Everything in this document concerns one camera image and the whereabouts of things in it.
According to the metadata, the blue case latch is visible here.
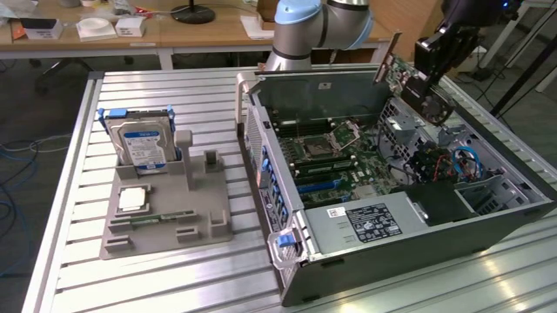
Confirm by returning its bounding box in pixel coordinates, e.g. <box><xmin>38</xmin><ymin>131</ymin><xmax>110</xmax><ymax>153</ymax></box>
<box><xmin>277</xmin><ymin>229</ymin><xmax>297</xmax><ymax>249</ymax></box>

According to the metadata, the grey parts rack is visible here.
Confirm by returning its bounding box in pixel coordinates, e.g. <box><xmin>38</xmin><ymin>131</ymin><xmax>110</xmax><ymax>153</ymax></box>
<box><xmin>99</xmin><ymin>130</ymin><xmax>234</xmax><ymax>261</ymax></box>

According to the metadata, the black RAM stick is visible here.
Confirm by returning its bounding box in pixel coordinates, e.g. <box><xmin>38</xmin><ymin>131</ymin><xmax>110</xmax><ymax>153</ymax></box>
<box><xmin>296</xmin><ymin>159</ymin><xmax>357</xmax><ymax>174</ymax></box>

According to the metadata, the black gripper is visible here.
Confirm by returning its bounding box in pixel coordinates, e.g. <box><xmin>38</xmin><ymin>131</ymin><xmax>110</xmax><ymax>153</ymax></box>
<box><xmin>412</xmin><ymin>0</ymin><xmax>510</xmax><ymax>88</ymax></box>

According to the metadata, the green RAM stick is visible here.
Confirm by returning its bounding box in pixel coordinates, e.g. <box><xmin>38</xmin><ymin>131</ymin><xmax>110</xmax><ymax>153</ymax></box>
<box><xmin>109</xmin><ymin>211</ymin><xmax>196</xmax><ymax>226</ymax></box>

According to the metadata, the white flat paper box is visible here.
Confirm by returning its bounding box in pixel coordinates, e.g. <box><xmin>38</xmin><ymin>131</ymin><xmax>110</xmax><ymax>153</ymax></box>
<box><xmin>240</xmin><ymin>14</ymin><xmax>277</xmax><ymax>41</ymax></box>

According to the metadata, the black slanted pole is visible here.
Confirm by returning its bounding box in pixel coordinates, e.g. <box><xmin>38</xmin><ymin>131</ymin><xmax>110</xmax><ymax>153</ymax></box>
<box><xmin>489</xmin><ymin>28</ymin><xmax>557</xmax><ymax>117</ymax></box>

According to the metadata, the black RAM slot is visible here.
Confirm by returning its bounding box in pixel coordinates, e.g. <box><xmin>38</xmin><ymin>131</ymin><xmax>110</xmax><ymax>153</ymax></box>
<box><xmin>277</xmin><ymin>118</ymin><xmax>331</xmax><ymax>129</ymax></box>

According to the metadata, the hard disk in blue caddy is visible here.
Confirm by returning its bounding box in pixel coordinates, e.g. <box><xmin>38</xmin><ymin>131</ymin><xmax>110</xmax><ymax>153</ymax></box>
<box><xmin>97</xmin><ymin>106</ymin><xmax>177</xmax><ymax>175</ymax></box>

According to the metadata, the red wire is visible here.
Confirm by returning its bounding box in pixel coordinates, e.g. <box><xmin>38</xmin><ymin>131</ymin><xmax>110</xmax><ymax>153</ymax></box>
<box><xmin>436</xmin><ymin>154</ymin><xmax>451</xmax><ymax>184</ymax></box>

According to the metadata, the black office chair base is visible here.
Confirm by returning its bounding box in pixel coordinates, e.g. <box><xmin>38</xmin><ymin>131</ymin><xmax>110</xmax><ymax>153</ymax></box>
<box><xmin>30</xmin><ymin>56</ymin><xmax>95</xmax><ymax>95</ymax></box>

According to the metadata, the white cardboard box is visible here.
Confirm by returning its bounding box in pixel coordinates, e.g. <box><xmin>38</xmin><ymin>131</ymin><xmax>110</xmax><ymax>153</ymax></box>
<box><xmin>114</xmin><ymin>16</ymin><xmax>149</xmax><ymax>38</ymax></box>

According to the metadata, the CPU socket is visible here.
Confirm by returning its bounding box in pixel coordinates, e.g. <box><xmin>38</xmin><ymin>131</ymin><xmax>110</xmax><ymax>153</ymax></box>
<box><xmin>301</xmin><ymin>134</ymin><xmax>335</xmax><ymax>157</ymax></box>

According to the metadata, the black open PC case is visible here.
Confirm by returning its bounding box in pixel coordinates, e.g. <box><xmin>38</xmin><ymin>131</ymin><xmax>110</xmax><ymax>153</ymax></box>
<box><xmin>234</xmin><ymin>61</ymin><xmax>557</xmax><ymax>308</ymax></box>

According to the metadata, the metal disk bay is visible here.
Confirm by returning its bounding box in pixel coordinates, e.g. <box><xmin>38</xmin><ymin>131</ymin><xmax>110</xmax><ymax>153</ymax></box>
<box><xmin>377</xmin><ymin>95</ymin><xmax>441</xmax><ymax>158</ymax></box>

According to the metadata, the blue wire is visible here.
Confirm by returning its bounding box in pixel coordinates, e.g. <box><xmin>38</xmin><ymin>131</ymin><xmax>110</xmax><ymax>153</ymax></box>
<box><xmin>452</xmin><ymin>147</ymin><xmax>487</xmax><ymax>179</ymax></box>

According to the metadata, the brown cardboard box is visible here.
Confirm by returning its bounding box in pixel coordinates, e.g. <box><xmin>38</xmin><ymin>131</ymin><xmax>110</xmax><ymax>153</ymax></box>
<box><xmin>257</xmin><ymin>0</ymin><xmax>281</xmax><ymax>24</ymax></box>

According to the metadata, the metal drive cage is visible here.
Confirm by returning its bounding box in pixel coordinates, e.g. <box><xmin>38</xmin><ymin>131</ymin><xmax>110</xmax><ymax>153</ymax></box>
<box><xmin>453</xmin><ymin>173</ymin><xmax>534</xmax><ymax>218</ymax></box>

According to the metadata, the wooden cabinet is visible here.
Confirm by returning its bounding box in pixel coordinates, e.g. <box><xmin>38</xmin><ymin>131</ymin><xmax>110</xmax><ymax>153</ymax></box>
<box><xmin>373</xmin><ymin>0</ymin><xmax>485</xmax><ymax>80</ymax></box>

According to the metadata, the graphics card with black fan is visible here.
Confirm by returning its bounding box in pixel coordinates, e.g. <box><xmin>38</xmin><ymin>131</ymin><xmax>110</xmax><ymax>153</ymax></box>
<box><xmin>373</xmin><ymin>30</ymin><xmax>460</xmax><ymax>128</ymax></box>

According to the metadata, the black lamp base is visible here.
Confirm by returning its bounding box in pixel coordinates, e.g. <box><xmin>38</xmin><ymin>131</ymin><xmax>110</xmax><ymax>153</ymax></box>
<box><xmin>170</xmin><ymin>0</ymin><xmax>217</xmax><ymax>25</ymax></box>

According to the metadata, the silver CPU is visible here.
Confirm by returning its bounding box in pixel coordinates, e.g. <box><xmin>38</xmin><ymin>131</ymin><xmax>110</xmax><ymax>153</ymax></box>
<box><xmin>117</xmin><ymin>188</ymin><xmax>148</xmax><ymax>211</ymax></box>

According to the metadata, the blue floor cable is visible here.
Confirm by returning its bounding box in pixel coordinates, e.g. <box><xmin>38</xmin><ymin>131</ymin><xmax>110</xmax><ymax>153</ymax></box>
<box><xmin>0</xmin><ymin>140</ymin><xmax>46</xmax><ymax>278</ymax></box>

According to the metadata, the metal socket cover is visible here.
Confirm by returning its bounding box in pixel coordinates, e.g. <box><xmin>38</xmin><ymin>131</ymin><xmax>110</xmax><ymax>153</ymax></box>
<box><xmin>332</xmin><ymin>119</ymin><xmax>364</xmax><ymax>145</ymax></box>

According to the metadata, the wooden desk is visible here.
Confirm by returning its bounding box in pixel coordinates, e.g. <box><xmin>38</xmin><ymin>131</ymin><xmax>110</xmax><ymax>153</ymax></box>
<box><xmin>0</xmin><ymin>0</ymin><xmax>399</xmax><ymax>71</ymax></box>

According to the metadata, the clear plastic bag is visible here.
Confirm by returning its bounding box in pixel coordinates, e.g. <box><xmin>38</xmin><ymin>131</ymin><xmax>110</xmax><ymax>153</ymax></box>
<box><xmin>0</xmin><ymin>0</ymin><xmax>42</xmax><ymax>18</ymax></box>

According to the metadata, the white low cabinet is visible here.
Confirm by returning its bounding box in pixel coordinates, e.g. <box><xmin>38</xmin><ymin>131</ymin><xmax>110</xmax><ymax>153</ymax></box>
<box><xmin>459</xmin><ymin>43</ymin><xmax>487</xmax><ymax>74</ymax></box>

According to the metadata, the grey power supply unit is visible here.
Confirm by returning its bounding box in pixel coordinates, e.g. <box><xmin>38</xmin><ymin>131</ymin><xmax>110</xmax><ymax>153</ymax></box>
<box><xmin>304</xmin><ymin>191</ymin><xmax>431</xmax><ymax>256</ymax></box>

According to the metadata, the white box with black lid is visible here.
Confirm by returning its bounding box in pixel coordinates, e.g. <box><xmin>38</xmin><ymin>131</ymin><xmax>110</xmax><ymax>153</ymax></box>
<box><xmin>19</xmin><ymin>17</ymin><xmax>66</xmax><ymax>40</ymax></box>

